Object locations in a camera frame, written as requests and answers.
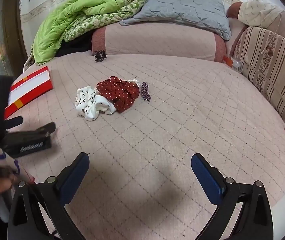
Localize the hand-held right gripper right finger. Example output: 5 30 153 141
191 153 274 240

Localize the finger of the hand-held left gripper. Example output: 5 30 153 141
7 117 24 128
34 122 56 138

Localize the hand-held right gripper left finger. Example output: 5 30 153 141
7 152 90 240

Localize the red jewelry tray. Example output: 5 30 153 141
4 66 54 119

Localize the white dotted scrunchie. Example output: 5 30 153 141
75 86 116 121

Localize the red dotted scrunchie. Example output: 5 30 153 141
97 76 141 113

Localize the purple beaded hair clip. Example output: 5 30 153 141
140 81 152 102

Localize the pink quilted bed cover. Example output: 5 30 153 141
24 54 285 240

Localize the wooden stained glass door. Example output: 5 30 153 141
0 0 28 80

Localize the black cloth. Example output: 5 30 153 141
55 34 95 57

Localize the black hair claw clip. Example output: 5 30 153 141
94 50 107 63

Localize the green quilt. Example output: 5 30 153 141
31 0 148 65

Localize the orange clear plastic packet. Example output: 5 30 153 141
223 56 244 73

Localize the striped floral cushion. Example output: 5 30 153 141
234 25 285 135

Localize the pink bolster cushion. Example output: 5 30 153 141
91 20 227 63

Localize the reddish brown pillow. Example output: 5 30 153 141
226 2 244 19

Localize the grey quilted pillow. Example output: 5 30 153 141
119 0 232 40

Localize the cream patterned cushion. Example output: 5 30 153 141
238 0 285 29

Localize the white blue-marked cable sleeve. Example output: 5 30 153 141
0 130 36 188

